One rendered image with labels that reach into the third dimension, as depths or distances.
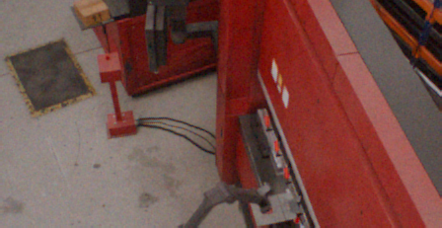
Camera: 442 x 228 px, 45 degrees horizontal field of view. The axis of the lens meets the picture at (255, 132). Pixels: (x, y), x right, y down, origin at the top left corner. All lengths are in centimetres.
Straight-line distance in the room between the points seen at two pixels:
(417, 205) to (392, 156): 20
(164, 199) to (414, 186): 288
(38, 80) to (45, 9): 107
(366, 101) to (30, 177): 330
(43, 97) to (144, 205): 152
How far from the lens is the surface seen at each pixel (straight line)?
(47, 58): 564
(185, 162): 462
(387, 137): 194
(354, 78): 211
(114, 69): 426
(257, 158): 357
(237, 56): 338
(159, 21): 343
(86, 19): 431
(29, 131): 506
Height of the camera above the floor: 374
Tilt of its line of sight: 51 degrees down
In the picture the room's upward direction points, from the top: 6 degrees clockwise
